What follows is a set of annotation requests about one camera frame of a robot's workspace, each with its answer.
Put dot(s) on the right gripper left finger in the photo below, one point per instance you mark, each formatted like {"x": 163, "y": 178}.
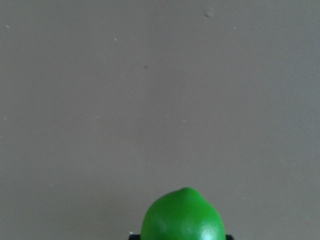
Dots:
{"x": 134, "y": 237}

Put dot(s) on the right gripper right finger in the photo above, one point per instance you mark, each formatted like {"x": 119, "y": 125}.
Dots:
{"x": 229, "y": 237}

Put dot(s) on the green lime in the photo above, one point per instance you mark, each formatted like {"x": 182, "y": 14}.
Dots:
{"x": 182, "y": 214}

